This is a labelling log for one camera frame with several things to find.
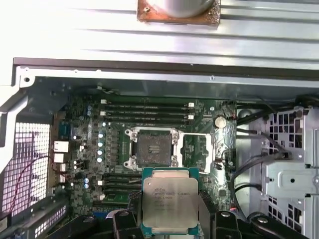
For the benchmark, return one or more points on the green motherboard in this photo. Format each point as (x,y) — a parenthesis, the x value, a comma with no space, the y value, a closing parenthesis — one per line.
(114,159)

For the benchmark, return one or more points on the white rear port block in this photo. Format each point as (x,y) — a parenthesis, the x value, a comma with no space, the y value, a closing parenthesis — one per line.
(61,147)

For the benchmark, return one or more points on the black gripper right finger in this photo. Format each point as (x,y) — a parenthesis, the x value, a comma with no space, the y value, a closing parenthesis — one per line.
(224,224)

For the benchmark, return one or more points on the CPU socket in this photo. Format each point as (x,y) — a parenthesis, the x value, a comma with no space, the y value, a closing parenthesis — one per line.
(152,147)

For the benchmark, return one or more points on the silver-topped CPU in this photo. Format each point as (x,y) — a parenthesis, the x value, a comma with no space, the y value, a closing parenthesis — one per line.
(169,199)

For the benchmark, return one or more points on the black RAM slot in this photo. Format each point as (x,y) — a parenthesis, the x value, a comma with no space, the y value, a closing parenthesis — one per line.
(147,109)
(147,113)
(122,182)
(147,104)
(122,176)
(122,188)
(147,117)

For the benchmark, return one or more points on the black open PC case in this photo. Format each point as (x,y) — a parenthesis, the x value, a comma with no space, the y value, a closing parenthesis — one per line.
(74,74)

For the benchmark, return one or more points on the metal socket cover frame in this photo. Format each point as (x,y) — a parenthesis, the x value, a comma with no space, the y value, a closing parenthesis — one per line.
(180,152)

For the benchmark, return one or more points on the perforated metal drive cage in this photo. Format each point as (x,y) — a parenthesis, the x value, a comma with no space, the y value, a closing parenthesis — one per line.
(291,174)

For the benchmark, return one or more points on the round silver coin battery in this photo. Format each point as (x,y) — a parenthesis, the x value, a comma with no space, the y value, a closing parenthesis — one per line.
(220,122)

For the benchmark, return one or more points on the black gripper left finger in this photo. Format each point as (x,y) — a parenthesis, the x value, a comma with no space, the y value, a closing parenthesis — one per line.
(124,224)

